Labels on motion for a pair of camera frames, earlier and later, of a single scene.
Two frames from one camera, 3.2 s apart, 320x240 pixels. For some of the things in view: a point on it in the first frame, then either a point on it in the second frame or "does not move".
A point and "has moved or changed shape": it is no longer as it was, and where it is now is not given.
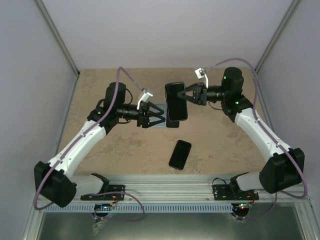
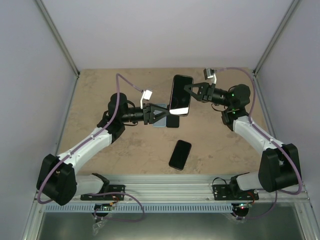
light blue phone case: [163, 107] does not move
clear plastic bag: [96, 226] does not move
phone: [177, 106] has moved or changed shape
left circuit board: [103, 207] does not move
